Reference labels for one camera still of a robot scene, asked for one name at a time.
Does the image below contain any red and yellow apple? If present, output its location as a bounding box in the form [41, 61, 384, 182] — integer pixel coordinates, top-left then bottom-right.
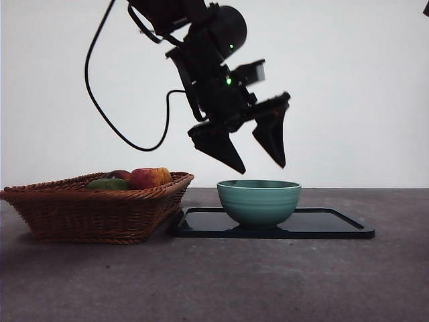
[129, 167, 172, 191]

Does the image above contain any long black cable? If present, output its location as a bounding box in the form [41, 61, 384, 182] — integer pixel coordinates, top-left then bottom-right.
[84, 0, 186, 152]

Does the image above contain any brown wicker basket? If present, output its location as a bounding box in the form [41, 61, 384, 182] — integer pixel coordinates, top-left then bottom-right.
[0, 171, 195, 245]

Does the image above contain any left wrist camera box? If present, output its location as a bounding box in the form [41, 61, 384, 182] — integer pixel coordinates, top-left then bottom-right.
[231, 59, 266, 87]

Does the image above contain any teal ribbed bowl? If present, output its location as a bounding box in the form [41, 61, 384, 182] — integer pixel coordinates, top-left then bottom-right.
[216, 179, 302, 230]

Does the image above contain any dark red round fruit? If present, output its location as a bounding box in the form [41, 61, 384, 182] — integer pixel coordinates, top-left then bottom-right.
[103, 170, 133, 182]

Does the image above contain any green oval fruit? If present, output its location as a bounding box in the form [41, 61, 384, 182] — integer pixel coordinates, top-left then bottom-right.
[86, 178, 131, 191]

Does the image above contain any dark teal rectangular tray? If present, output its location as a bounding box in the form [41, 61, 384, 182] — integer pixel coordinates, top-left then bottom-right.
[170, 207, 376, 240]

